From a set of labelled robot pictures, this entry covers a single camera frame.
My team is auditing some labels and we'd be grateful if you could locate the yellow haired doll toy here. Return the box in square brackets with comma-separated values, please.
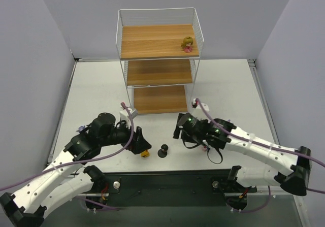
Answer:
[140, 150, 150, 158]

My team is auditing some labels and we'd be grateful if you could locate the black haired doll toy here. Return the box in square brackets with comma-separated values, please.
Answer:
[157, 144, 169, 158]

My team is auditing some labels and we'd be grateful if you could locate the blonde pink dress doll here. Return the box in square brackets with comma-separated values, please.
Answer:
[181, 37, 193, 53]

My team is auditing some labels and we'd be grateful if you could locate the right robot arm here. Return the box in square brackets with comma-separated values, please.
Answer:
[173, 113, 311, 196]

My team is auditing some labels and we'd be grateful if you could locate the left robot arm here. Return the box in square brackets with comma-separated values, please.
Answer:
[1, 113, 152, 226]

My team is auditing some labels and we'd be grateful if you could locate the purple cat toy far left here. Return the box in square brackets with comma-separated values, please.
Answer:
[76, 125, 88, 133]

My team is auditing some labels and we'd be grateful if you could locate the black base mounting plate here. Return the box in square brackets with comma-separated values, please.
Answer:
[82, 169, 257, 211]

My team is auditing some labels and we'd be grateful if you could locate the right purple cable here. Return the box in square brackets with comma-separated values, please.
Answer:
[195, 99, 325, 214]

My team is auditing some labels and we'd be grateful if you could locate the purple cable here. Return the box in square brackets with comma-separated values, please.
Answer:
[195, 99, 325, 214]
[0, 102, 138, 211]

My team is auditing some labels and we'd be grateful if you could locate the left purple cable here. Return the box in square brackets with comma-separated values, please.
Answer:
[0, 102, 138, 211]

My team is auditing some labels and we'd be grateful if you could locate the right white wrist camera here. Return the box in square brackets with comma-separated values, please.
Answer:
[191, 99, 210, 118]

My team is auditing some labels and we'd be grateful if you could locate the white wire wooden shelf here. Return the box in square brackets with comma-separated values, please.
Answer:
[115, 7, 204, 115]

